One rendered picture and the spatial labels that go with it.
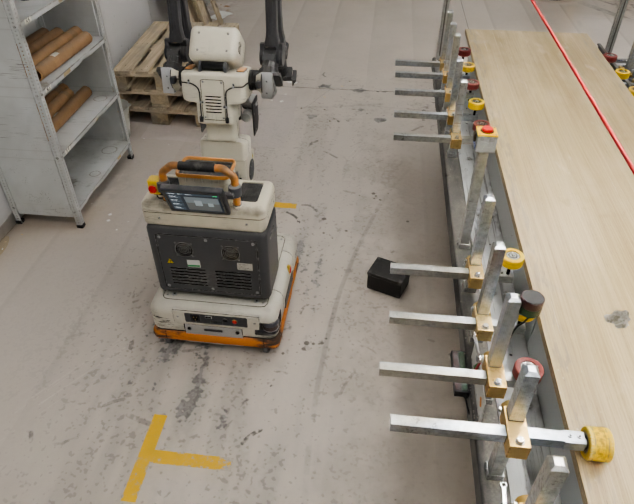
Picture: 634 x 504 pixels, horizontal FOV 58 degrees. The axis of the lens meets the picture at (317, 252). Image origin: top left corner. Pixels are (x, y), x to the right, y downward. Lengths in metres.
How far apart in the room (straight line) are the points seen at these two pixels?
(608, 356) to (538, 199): 0.80
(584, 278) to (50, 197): 3.00
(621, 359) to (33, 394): 2.41
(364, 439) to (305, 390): 0.36
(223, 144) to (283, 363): 1.08
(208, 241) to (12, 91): 1.52
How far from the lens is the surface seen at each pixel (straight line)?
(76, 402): 2.90
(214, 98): 2.55
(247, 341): 2.80
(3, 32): 3.43
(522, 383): 1.42
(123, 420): 2.76
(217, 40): 2.56
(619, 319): 1.98
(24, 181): 3.87
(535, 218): 2.32
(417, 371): 1.71
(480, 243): 2.08
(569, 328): 1.90
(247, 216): 2.40
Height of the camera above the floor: 2.17
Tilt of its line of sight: 39 degrees down
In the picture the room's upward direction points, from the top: straight up
